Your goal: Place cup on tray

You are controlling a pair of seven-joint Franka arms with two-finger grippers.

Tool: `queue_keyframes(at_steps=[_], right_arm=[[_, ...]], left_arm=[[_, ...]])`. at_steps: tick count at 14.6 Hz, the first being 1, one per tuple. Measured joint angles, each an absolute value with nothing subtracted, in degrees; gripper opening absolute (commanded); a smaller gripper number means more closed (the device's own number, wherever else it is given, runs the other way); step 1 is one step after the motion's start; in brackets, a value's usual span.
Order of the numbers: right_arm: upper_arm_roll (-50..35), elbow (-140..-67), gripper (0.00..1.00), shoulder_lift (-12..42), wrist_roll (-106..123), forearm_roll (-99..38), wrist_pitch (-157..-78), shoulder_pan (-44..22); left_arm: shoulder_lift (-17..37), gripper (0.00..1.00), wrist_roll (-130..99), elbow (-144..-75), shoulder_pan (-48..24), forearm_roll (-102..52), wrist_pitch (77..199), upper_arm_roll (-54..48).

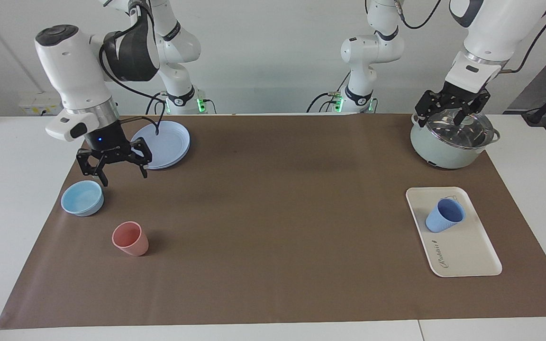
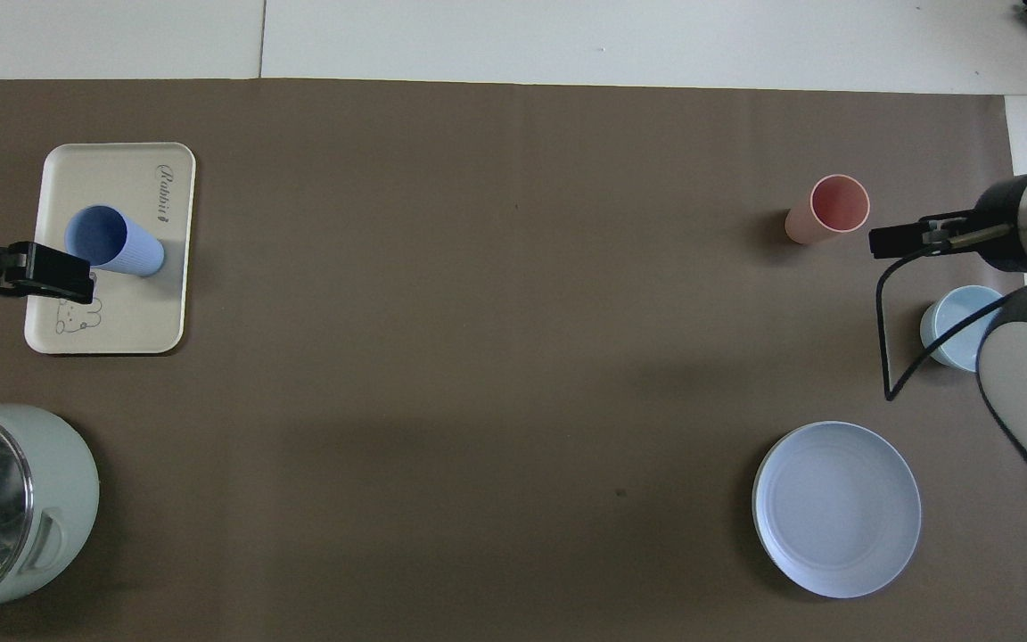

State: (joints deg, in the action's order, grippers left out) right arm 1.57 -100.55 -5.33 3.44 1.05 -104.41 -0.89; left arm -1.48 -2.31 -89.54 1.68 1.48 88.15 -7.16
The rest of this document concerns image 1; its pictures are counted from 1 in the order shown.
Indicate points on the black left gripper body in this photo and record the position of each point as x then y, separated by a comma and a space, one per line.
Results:
460, 94

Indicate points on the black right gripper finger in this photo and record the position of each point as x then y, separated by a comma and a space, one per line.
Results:
141, 154
88, 161

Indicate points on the white wall power strip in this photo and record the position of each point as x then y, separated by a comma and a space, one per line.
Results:
40, 103

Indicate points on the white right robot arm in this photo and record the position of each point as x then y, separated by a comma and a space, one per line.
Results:
74, 66

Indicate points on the blue plastic cup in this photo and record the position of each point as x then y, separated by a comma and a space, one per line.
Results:
439, 220

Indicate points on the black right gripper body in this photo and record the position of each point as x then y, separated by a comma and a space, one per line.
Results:
107, 139

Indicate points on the pale blue plate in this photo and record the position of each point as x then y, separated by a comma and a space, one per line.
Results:
171, 142

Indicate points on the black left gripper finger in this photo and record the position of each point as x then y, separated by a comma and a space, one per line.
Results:
425, 102
480, 102

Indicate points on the brown paper table mat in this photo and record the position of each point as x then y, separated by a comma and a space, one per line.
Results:
273, 237

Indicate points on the cream tray with rabbit print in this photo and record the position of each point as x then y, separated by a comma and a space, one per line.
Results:
462, 251

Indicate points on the glass pot lid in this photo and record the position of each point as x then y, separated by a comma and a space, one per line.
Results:
458, 132

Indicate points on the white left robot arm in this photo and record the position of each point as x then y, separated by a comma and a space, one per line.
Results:
495, 28

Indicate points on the pale green electric pot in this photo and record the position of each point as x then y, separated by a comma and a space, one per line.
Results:
439, 151

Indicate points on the pink plastic cup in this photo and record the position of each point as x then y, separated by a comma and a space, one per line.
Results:
133, 244

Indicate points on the light blue bowl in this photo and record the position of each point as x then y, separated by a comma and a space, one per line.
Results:
82, 199

